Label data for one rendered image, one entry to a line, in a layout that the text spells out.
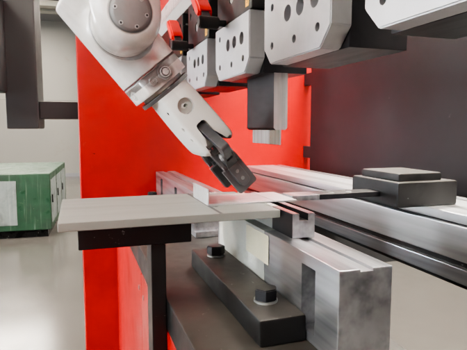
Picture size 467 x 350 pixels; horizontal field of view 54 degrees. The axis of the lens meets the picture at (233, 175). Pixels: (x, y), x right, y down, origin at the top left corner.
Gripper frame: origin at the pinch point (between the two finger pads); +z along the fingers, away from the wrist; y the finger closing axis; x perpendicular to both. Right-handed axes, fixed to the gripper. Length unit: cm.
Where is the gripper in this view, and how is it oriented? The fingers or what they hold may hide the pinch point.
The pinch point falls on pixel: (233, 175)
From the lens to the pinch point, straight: 66.2
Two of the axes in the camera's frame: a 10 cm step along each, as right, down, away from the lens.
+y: -3.2, -1.0, 9.4
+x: -7.3, 6.6, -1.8
